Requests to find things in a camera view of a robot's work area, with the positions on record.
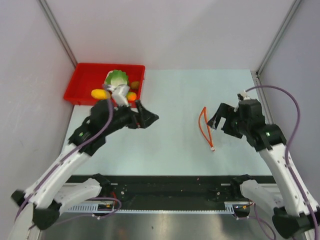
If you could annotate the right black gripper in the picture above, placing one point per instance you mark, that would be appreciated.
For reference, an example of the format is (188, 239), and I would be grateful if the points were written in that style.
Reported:
(227, 112)

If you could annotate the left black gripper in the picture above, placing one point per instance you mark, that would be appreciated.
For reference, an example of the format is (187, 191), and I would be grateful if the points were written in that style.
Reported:
(142, 119)

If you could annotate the clear zip top bag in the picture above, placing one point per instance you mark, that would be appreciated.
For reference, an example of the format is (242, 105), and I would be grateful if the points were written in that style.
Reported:
(208, 136)

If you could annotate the orange green fake mango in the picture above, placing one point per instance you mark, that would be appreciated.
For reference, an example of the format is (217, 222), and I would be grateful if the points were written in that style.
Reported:
(131, 96)

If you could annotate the brown fake kiwi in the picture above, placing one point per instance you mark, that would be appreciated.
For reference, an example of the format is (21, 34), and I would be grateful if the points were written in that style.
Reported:
(135, 85)

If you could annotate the yellow fake lemon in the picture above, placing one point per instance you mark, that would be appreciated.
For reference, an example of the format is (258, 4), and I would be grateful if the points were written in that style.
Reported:
(100, 94)

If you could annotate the green fake lettuce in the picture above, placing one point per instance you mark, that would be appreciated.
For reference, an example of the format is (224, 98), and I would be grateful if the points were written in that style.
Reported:
(116, 77)

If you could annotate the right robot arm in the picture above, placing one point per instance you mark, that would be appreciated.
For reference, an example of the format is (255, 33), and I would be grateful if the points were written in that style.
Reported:
(291, 214)

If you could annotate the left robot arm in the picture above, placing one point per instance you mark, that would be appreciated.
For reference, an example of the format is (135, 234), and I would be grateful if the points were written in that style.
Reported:
(42, 204)

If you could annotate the red plastic tray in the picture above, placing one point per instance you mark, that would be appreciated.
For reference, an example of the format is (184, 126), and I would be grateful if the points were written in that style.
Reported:
(90, 76)

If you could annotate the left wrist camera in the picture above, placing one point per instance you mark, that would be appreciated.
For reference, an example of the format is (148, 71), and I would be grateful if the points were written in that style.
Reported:
(118, 93)

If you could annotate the white slotted cable duct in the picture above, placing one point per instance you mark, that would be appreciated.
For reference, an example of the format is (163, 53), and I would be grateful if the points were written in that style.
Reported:
(101, 209)

